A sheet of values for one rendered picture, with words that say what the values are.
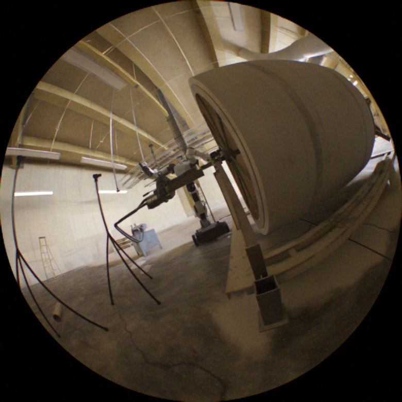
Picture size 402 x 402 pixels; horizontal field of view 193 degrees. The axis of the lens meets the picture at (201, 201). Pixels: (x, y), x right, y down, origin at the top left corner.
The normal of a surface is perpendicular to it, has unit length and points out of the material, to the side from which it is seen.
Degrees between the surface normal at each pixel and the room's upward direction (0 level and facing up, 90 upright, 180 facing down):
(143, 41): 180
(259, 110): 100
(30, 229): 90
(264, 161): 114
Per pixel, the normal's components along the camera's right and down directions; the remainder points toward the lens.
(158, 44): 0.39, 0.92
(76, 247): 0.88, -0.39
